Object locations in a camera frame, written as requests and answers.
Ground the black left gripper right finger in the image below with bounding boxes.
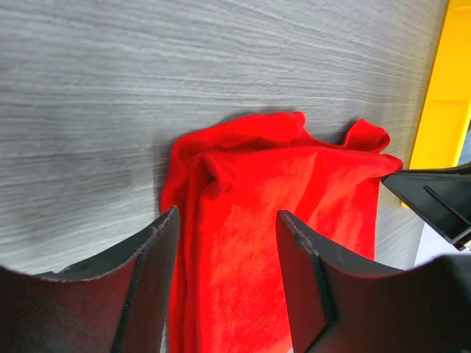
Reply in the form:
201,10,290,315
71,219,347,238
276,210,470,352

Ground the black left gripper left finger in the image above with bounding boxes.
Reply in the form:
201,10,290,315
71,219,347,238
1,207,180,352

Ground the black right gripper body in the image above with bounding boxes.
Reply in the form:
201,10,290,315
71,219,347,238
381,167,471,251

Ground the red t shirt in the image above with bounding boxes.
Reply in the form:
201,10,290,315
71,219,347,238
160,111,404,353

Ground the yellow plastic bin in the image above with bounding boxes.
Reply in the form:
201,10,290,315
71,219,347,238
399,0,471,209

